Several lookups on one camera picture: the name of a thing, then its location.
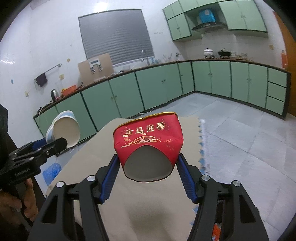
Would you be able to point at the person's left hand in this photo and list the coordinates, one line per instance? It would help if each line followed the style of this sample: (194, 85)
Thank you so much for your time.
(9, 204)

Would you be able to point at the wooden door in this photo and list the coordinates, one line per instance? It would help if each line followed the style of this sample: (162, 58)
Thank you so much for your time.
(290, 50)

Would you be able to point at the white cooking pot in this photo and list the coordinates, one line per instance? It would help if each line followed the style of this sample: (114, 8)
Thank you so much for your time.
(208, 53)

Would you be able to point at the green lower kitchen cabinets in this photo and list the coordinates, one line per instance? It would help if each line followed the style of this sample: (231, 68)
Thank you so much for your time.
(129, 94)

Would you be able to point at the blue and white paper cup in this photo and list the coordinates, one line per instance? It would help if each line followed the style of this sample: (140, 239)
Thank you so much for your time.
(64, 126)

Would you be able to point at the grey window blind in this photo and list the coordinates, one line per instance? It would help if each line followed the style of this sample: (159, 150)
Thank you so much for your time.
(122, 33)

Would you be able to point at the black range hood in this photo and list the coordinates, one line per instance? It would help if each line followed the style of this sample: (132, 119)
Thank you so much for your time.
(207, 21)

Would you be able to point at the cardboard sheet with scale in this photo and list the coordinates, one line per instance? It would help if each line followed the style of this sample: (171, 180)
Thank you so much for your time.
(95, 69)

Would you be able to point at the chrome sink faucet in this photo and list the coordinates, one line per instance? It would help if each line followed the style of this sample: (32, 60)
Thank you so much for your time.
(145, 57)

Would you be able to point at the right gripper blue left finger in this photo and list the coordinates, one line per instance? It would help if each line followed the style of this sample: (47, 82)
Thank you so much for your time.
(109, 178)

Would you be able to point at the dark towel on rail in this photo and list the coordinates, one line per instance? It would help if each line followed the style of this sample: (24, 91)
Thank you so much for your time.
(41, 80)

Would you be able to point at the orange thermos bottle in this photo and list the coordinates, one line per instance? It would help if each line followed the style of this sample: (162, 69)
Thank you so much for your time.
(284, 60)

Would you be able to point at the orange plastic basket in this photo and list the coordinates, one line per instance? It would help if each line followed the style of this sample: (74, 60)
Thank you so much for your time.
(69, 90)

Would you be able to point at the red paper cup gold print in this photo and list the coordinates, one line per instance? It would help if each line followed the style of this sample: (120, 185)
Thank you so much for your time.
(148, 147)

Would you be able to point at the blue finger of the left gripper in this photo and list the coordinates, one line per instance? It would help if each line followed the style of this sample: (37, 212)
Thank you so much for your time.
(39, 144)
(54, 147)

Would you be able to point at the black wok on stove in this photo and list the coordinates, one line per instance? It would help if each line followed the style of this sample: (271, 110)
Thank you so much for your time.
(224, 54)

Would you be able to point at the steel electric kettle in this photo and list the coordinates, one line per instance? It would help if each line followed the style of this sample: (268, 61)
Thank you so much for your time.
(54, 95)

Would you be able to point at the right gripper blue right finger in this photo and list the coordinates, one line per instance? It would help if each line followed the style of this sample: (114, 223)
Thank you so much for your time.
(189, 175)

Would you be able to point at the green upper wall cabinets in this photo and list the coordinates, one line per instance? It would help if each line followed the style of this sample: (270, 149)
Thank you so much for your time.
(190, 20)

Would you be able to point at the orange foam net sleeve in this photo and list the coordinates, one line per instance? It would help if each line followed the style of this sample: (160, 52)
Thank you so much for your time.
(216, 232)

